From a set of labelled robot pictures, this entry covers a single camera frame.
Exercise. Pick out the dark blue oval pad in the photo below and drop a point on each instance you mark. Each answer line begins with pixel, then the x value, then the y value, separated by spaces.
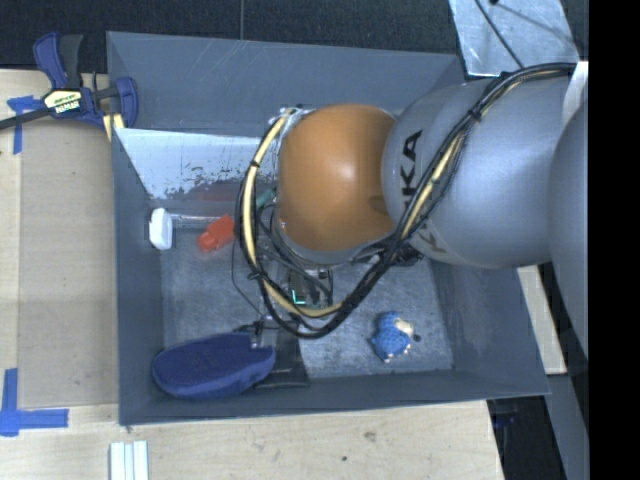
pixel 210 365

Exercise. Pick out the red toy block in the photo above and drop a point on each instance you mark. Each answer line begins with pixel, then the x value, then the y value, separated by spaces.
pixel 216 235

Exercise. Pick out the pale brown flat board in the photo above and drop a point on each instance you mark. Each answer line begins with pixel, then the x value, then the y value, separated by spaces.
pixel 65 268

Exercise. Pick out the grey metal bin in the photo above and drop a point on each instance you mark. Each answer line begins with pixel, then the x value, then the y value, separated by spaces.
pixel 200 88

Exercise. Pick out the blue toy animal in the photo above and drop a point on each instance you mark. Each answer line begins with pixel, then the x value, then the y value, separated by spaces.
pixel 392 340

